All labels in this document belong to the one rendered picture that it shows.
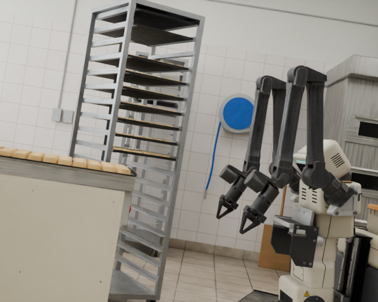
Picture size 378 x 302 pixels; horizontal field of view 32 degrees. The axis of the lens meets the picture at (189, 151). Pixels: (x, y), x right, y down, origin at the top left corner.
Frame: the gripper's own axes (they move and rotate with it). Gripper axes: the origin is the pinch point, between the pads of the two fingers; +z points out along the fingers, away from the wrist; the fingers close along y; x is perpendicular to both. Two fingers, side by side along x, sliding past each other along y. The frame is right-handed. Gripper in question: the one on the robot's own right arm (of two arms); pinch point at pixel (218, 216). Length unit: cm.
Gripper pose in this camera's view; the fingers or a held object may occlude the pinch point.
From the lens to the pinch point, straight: 281.1
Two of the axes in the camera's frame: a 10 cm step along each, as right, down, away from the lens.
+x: 8.1, 5.7, 1.5
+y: 1.6, 0.4, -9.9
